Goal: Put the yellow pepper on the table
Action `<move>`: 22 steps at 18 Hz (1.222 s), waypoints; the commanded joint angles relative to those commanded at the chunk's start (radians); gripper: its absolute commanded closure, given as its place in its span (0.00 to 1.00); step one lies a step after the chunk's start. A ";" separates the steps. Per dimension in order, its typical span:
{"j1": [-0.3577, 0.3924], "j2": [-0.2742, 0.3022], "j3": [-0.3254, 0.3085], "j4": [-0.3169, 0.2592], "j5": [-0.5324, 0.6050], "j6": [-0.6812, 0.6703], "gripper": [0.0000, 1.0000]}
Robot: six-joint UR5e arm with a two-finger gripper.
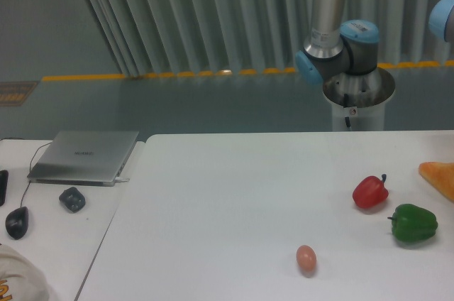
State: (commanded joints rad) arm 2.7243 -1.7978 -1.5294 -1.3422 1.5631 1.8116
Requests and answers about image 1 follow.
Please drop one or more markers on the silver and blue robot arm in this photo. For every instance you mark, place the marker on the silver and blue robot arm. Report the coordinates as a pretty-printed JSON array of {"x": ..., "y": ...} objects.
[{"x": 352, "y": 36}]

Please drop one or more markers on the red bell pepper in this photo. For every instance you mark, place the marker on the red bell pepper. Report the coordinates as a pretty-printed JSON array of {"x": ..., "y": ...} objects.
[{"x": 370, "y": 192}]

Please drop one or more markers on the green bell pepper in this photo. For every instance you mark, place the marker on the green bell pepper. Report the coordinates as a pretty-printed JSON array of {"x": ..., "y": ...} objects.
[{"x": 413, "y": 224}]

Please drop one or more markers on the silver closed laptop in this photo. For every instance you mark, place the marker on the silver closed laptop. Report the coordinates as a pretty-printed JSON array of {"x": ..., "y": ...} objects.
[{"x": 92, "y": 158}]

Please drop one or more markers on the brown egg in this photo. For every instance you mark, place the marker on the brown egg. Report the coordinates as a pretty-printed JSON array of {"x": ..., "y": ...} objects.
[{"x": 306, "y": 258}]

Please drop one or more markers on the orange bread loaf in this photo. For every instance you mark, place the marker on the orange bread loaf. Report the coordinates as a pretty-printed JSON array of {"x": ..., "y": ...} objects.
[{"x": 440, "y": 176}]

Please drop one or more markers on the black phone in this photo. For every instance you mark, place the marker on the black phone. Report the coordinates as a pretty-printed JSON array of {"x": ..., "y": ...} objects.
[{"x": 4, "y": 176}]

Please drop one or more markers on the black computer mouse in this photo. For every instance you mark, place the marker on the black computer mouse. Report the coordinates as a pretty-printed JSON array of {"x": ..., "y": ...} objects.
[{"x": 17, "y": 222}]

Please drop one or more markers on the person in white shirt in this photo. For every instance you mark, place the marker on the person in white shirt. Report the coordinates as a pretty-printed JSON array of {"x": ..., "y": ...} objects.
[{"x": 20, "y": 279}]

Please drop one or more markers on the white laptop cable plug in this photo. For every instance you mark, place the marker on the white laptop cable plug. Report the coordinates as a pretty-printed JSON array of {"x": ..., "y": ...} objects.
[{"x": 121, "y": 180}]

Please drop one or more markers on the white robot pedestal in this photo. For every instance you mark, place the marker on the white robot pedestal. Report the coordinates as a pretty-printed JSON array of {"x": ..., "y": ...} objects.
[{"x": 358, "y": 103}]

